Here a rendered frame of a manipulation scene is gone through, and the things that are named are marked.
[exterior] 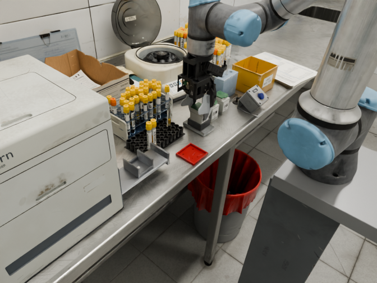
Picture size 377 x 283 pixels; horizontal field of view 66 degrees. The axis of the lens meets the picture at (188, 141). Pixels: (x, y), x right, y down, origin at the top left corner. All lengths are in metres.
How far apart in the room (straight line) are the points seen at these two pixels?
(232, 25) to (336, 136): 0.31
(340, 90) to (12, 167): 0.53
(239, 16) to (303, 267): 0.73
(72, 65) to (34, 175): 0.72
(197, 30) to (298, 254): 0.69
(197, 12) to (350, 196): 0.57
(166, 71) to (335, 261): 1.35
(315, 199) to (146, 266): 1.07
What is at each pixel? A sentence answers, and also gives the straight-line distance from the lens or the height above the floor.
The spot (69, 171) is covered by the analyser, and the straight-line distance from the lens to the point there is 0.55.
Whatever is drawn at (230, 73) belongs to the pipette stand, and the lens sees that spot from 1.12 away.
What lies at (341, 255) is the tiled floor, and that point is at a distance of 1.91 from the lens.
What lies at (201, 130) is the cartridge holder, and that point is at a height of 0.89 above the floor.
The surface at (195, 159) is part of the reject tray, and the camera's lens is 0.84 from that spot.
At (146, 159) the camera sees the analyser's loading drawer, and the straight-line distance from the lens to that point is 0.75.
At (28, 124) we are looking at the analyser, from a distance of 0.49.
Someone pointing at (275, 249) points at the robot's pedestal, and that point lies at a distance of 1.02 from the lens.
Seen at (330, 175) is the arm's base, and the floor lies 0.94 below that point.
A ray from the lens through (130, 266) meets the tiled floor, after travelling 1.65.
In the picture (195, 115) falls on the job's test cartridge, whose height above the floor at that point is 0.93.
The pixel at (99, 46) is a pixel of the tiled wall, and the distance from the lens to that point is 1.32.
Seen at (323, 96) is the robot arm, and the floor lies 1.19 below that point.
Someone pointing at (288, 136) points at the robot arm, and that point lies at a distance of 0.62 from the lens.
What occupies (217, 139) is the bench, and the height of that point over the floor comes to 0.88.
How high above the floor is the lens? 1.43
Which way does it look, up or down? 38 degrees down
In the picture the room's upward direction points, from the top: 4 degrees clockwise
